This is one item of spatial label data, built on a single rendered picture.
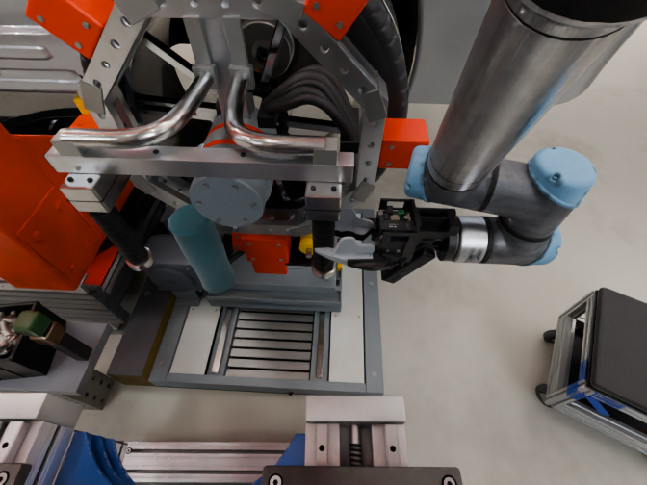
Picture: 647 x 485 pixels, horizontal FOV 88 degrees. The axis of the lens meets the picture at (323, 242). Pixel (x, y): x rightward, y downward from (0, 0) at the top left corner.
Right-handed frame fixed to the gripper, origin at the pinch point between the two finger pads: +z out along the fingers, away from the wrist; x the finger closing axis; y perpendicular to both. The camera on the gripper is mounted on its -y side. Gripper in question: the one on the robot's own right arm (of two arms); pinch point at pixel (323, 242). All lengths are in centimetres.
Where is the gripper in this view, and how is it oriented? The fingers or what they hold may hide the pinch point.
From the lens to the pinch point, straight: 55.4
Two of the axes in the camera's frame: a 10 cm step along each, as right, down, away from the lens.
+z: -10.0, -0.3, 0.2
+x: -0.4, 8.0, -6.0
